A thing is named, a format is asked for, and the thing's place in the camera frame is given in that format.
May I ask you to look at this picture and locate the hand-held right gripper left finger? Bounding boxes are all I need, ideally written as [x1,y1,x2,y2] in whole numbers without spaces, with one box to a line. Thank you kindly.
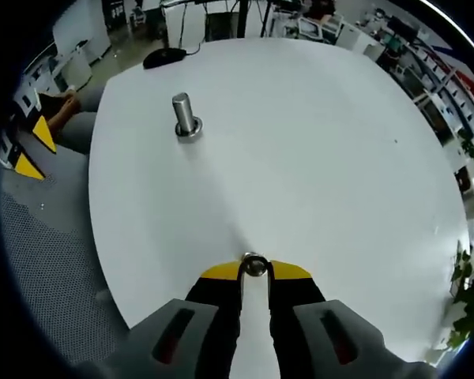
[114,259,246,379]

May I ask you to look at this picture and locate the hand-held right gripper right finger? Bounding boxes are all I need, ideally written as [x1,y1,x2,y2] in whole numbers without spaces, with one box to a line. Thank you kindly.
[265,260,435,379]

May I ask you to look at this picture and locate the small steel washer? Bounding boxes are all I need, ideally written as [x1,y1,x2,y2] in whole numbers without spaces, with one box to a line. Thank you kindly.
[240,251,270,278]

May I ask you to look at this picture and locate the thick steel threaded stud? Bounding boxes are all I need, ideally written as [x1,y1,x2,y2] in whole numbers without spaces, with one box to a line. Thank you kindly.
[171,92,204,141]

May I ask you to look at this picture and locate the large steel washer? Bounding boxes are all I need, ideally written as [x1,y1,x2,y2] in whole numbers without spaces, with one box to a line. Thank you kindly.
[175,116,204,141]

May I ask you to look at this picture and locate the grey mesh office chair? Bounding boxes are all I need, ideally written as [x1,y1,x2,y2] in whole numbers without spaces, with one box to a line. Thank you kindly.
[0,149,132,358]

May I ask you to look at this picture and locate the black computer mouse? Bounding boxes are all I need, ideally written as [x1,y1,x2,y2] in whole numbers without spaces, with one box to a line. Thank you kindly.
[142,47,186,69]

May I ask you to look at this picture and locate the white standing desk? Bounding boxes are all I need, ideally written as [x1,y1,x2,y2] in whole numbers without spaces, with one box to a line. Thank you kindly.
[160,0,276,44]

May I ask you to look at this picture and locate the large green potted plant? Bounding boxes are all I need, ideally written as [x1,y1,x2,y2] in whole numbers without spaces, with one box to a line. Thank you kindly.
[446,240,474,351]

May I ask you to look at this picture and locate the small green potted plant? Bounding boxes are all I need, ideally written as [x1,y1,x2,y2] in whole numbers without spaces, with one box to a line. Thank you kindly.
[457,126,474,159]

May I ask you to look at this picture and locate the shelving rack with white bins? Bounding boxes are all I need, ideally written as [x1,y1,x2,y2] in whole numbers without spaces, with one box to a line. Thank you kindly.
[390,15,474,135]

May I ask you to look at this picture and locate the black mouse cable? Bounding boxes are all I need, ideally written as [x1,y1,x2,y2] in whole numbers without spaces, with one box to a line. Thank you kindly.
[181,38,204,57]

